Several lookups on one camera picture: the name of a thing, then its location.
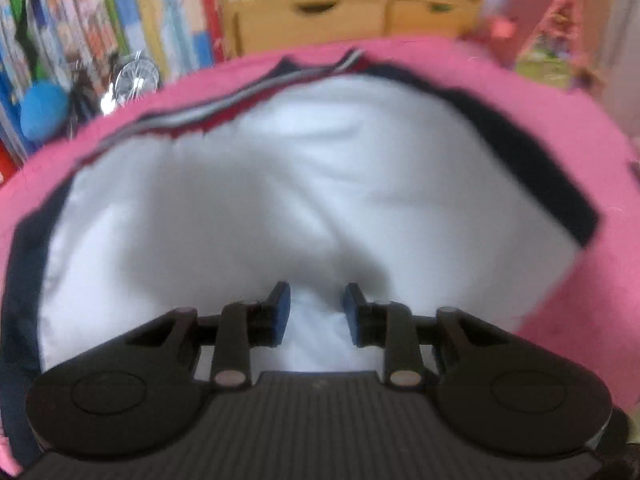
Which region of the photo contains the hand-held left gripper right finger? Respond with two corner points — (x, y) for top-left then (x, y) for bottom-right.
(344, 281), (512, 391)

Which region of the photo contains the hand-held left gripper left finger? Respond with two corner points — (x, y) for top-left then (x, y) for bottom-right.
(126, 280), (292, 391)

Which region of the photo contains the white and navy jacket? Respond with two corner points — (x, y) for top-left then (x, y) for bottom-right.
(0, 47), (601, 466)

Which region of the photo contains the metal bicycle model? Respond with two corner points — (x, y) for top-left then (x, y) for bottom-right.
(70, 55), (162, 126)

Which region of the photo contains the wooden drawer box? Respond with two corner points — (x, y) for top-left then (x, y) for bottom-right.
(225, 0), (483, 58)

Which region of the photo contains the pink printed blanket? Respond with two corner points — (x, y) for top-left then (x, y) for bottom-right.
(0, 35), (640, 480)

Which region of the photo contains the blue plush ball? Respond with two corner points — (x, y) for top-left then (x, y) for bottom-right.
(20, 82), (71, 141)

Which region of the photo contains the row of colourful books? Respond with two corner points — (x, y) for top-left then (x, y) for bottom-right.
(0, 0), (481, 161)

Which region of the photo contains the pink toy house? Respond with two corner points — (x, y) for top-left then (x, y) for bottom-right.
(515, 0), (616, 91)

